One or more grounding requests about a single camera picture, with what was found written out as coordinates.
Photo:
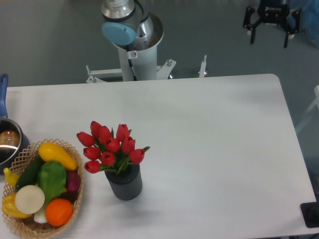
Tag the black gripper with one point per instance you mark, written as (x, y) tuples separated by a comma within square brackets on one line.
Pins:
[(274, 12)]

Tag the red tulip bouquet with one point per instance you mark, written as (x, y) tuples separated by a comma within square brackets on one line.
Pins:
[(109, 150)]

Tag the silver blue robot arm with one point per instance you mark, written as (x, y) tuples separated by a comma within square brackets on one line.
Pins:
[(123, 19)]

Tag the dark grey ribbed vase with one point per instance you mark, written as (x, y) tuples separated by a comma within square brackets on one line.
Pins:
[(128, 185)]

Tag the blue plastic bag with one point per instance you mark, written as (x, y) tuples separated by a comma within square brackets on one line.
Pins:
[(309, 18)]

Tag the black device at table edge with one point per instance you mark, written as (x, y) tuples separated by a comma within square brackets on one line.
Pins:
[(310, 212)]

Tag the yellow squash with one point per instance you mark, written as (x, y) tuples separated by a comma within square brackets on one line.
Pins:
[(50, 151)]

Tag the green lettuce leaf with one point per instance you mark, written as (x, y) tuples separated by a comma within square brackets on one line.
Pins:
[(51, 180)]

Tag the orange fruit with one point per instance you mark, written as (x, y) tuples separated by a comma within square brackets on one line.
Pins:
[(58, 212)]

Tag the green cucumber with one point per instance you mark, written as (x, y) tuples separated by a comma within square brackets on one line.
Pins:
[(30, 174)]

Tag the white round onion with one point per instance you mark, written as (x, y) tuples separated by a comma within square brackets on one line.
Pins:
[(29, 199)]

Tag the woven wicker basket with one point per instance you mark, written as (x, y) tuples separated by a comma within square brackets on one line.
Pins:
[(28, 228)]

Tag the yellow bell pepper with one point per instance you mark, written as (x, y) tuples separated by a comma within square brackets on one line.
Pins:
[(9, 207)]

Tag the white frame at right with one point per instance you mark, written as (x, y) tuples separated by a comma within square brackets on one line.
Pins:
[(309, 113)]

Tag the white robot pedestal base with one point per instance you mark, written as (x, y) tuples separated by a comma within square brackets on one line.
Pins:
[(135, 66)]

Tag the blue handled saucepan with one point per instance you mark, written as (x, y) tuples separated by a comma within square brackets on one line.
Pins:
[(12, 138)]

